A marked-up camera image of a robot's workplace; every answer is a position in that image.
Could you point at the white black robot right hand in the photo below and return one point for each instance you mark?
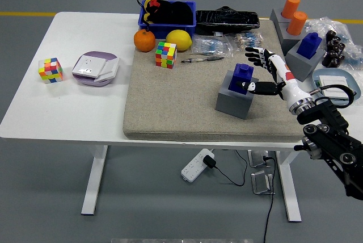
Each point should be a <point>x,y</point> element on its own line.
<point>292,89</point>

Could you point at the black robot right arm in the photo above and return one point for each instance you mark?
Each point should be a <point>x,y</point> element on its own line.
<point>326,112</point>

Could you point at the grey cube seal holder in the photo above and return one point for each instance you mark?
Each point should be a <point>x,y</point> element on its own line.
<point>275,17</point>
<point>285,38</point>
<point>234,106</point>
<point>304,67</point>

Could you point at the orange cylinder seal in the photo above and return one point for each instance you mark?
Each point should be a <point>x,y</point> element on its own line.
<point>296,23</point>
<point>290,6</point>

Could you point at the light blue plate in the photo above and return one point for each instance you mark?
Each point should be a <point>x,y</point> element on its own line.
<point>334,72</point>

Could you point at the black dotted knobs bundle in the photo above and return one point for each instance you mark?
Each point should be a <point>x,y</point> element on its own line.
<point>334,47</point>

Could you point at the bag of brown resistors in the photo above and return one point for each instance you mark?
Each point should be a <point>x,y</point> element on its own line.
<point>249,41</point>

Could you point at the clear plastic bag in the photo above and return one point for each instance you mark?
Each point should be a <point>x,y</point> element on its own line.
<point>320,25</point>

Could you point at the transparent black pen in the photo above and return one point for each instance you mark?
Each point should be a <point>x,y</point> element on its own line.
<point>204,59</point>

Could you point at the bag of blue resistors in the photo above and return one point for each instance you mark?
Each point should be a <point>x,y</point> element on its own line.
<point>210,45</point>

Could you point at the black wrapped long object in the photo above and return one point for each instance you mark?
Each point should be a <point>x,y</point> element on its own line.
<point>227,21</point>

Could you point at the white table leg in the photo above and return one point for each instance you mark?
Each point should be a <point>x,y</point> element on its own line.
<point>289,186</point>
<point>95,180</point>

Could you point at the black plug adapter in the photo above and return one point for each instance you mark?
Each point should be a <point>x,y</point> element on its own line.
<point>209,161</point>

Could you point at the grey-brown mat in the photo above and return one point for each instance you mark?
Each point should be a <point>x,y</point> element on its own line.
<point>175,106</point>

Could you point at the yellow lemon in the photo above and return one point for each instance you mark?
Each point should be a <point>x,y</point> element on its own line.
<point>178,40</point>

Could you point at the white power strip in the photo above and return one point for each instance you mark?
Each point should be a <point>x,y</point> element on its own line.
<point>193,169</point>

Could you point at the multicoloured magic cube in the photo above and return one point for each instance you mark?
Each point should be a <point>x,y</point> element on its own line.
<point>166,55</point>
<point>50,71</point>

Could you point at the black round pouch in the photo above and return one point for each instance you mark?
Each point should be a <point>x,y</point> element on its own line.
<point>181,13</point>

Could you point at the blue plastic bin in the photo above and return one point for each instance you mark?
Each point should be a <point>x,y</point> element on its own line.
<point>170,30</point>

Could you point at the orange fruit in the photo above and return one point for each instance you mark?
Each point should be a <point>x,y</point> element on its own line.
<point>144,41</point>

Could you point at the white wall switch panel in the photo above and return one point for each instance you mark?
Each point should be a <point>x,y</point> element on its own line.
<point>112,67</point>
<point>334,79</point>

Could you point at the white wall socket panel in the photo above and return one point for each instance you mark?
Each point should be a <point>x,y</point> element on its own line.
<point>88,67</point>

